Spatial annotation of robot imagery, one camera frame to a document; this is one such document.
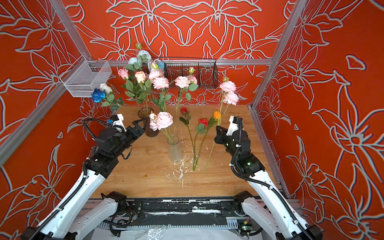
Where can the small red rose stem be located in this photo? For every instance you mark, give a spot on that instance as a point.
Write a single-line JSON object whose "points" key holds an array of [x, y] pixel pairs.
{"points": [[185, 119]]}

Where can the peach rose stem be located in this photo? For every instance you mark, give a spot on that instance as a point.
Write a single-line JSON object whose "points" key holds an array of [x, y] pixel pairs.
{"points": [[141, 80]]}

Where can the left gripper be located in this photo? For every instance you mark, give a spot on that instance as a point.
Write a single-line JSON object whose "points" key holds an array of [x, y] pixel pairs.
{"points": [[138, 128]]}

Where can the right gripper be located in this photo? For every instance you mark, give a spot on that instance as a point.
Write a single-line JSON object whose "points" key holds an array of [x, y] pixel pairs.
{"points": [[221, 135]]}

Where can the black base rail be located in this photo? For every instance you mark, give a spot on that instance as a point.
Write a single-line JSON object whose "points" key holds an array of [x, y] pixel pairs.
{"points": [[198, 212]]}

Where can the pink carnation spray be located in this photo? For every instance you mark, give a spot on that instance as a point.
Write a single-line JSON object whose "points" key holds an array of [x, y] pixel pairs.
{"points": [[159, 82], [186, 85]]}

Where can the white rose stem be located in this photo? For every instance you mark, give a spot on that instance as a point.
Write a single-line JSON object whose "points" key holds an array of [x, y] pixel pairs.
{"points": [[110, 100]]}

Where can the clear acrylic wall bin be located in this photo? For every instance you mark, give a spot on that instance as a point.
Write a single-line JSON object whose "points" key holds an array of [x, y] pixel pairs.
{"points": [[83, 76]]}

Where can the large pink peony stem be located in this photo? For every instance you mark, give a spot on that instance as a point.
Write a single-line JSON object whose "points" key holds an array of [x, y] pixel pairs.
{"points": [[161, 122]]}

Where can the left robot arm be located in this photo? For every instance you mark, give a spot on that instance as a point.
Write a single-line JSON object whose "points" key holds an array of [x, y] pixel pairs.
{"points": [[61, 223]]}

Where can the blue rose stem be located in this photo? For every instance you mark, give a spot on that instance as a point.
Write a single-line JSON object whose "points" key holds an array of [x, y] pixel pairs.
{"points": [[97, 96]]}

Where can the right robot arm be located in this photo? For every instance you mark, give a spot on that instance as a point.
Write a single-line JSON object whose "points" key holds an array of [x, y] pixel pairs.
{"points": [[277, 219]]}

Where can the clear glass vase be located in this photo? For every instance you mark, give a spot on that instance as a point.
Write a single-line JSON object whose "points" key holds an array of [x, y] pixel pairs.
{"points": [[175, 149]]}

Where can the dark ribbed glass vase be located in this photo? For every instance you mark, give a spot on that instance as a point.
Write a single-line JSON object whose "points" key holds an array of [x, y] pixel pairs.
{"points": [[144, 113]]}

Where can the small circuit board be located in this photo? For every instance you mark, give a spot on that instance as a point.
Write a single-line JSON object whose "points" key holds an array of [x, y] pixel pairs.
{"points": [[245, 228]]}

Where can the black wire wall basket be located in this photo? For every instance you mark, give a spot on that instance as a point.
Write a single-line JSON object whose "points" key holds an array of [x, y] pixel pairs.
{"points": [[204, 70]]}

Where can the orange yellow rose stem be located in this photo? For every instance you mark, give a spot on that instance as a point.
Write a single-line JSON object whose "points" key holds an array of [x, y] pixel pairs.
{"points": [[217, 115]]}

